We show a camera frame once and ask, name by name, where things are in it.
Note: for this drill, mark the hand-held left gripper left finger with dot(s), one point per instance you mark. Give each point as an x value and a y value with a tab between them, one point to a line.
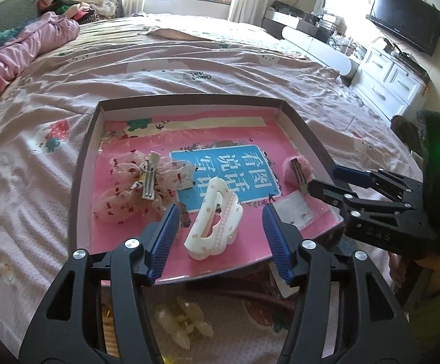
165	239

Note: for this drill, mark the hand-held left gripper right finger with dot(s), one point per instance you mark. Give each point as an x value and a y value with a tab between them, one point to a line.
275	242

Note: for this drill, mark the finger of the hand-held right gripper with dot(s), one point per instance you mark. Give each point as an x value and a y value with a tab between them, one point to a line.
326	191
350	176

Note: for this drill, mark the pink fuzzy hair clip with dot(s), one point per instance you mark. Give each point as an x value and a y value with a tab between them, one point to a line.
290	170

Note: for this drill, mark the white patterned claw hair clip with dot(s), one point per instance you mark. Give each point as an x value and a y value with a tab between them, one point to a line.
212	231

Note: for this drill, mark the translucent white claw hair clip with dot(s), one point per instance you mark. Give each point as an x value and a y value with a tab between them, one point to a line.
183	322

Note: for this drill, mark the brown rimmed cardboard box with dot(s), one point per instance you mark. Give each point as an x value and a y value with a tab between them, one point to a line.
87	182

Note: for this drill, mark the pink picture book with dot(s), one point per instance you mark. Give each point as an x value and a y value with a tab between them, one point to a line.
250	235

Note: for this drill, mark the small clear earring bag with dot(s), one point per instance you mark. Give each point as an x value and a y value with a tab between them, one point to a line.
295	208

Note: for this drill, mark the pink sheer bow hair clip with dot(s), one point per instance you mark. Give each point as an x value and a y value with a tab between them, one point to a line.
125	201

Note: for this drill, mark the brown chair back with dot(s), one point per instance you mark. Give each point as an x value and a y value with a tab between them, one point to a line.
404	132

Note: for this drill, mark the white drawer dresser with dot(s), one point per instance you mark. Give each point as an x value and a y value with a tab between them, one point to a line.
383	76

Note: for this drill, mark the black set-top box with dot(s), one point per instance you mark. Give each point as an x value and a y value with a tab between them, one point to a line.
411	62

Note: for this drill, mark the white bed footboard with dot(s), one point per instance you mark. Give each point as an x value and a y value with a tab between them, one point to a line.
318	49

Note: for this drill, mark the cluttered vanity desk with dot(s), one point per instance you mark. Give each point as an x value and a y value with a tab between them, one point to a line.
307	19

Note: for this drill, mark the black flat television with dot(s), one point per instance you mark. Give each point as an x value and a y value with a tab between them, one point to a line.
406	19

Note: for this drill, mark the bed with pink printed sheet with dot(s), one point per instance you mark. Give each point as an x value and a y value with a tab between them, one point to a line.
128	72

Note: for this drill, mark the beige cloth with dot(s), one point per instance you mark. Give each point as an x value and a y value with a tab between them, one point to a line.
212	36

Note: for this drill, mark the pink quilt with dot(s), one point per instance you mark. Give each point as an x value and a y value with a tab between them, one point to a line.
26	49

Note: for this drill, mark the pile of clothes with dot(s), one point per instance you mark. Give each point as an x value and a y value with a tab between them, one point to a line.
87	5

